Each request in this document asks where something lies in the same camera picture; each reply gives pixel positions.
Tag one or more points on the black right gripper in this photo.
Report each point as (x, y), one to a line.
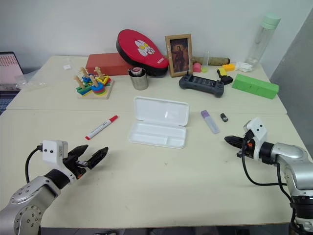
(250, 151)

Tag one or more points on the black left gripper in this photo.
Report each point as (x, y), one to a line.
(73, 166)

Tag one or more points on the small black cap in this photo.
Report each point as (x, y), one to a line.
(224, 117)

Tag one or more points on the red white whiteboard marker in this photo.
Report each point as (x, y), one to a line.
(100, 127)

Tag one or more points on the purple capped highlighter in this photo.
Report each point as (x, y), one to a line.
(210, 122)

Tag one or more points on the white plastic case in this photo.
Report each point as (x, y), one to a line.
(159, 122)

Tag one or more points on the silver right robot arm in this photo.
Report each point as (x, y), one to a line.
(288, 153)

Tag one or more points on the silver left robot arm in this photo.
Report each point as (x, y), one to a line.
(24, 195)

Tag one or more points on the red oval boxing pad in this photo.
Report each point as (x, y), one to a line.
(137, 46)

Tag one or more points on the green rectangular box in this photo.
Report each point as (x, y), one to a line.
(255, 86)

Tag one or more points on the wooden peg shape stacking toy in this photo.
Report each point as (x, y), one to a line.
(94, 90)

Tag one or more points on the dark grey handheld controller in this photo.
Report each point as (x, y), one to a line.
(200, 86)

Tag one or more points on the yellow sponge block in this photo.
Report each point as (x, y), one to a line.
(222, 72)

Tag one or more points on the orange yellow block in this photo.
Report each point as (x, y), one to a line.
(228, 67)

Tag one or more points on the crumpled white tissue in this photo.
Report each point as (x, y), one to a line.
(244, 66)

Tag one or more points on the small green round toy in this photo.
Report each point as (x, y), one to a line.
(204, 70)

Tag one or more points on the brown rolled cylinder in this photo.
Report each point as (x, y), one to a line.
(217, 61)

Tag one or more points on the pink rounded toy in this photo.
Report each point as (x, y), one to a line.
(196, 68)

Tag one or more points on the clear plastic tube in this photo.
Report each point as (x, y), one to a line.
(206, 60)

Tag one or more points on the stainless steel cup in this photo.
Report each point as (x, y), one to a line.
(139, 82)

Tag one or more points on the red rectangular box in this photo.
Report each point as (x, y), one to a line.
(105, 63)

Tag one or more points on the clear plastic bag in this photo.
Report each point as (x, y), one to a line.
(29, 82)

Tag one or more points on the clear bottle green lid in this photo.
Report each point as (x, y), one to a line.
(262, 39)

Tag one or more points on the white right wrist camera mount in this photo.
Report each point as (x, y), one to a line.
(258, 127)

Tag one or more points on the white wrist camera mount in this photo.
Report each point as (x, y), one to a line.
(50, 151)
(258, 127)

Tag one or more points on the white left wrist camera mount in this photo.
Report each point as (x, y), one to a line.
(50, 151)

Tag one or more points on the wooden picture frame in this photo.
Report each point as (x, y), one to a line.
(179, 55)

